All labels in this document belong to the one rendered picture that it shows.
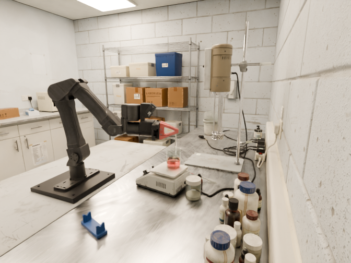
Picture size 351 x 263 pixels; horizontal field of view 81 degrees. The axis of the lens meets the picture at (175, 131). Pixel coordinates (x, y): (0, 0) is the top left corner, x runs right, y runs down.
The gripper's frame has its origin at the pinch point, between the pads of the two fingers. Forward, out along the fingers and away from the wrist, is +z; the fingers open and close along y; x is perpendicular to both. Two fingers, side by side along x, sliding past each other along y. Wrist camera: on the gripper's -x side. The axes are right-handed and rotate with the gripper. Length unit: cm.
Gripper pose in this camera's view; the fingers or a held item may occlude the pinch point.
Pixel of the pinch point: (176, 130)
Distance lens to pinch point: 83.2
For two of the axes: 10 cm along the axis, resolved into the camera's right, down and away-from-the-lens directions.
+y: 0.5, -2.3, 9.7
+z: 10.0, 0.5, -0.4
